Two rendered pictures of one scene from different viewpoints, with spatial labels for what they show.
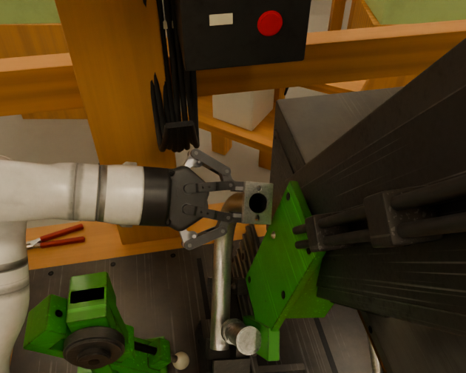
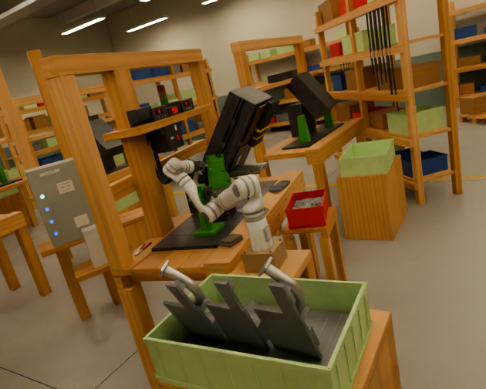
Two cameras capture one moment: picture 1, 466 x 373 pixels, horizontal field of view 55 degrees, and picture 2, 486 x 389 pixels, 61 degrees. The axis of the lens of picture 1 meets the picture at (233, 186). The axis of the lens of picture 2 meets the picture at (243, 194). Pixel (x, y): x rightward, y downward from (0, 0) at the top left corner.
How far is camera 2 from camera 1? 216 cm
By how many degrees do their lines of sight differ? 54
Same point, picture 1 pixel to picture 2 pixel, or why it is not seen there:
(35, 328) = not seen: hidden behind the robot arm
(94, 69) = (145, 166)
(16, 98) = (120, 191)
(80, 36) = (142, 157)
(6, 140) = not seen: outside the picture
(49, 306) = not seen: hidden behind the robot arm
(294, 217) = (212, 158)
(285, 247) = (215, 165)
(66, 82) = (129, 182)
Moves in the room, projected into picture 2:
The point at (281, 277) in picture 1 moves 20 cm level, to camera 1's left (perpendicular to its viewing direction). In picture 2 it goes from (219, 170) to (199, 180)
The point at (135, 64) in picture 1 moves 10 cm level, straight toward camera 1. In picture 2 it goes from (151, 163) to (166, 160)
